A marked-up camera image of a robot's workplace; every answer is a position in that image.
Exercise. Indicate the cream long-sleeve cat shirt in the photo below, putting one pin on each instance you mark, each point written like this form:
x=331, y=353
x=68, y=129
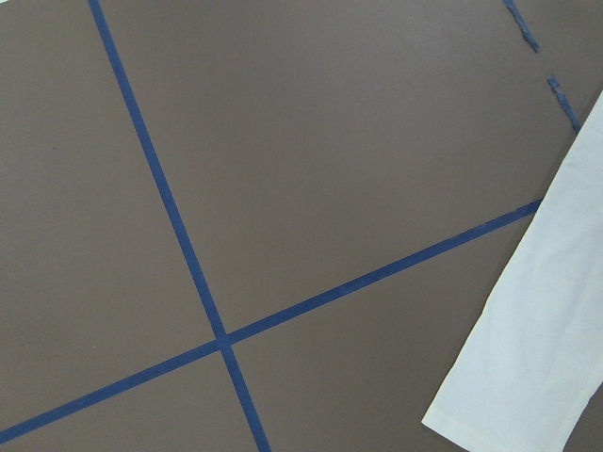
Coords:
x=533, y=360

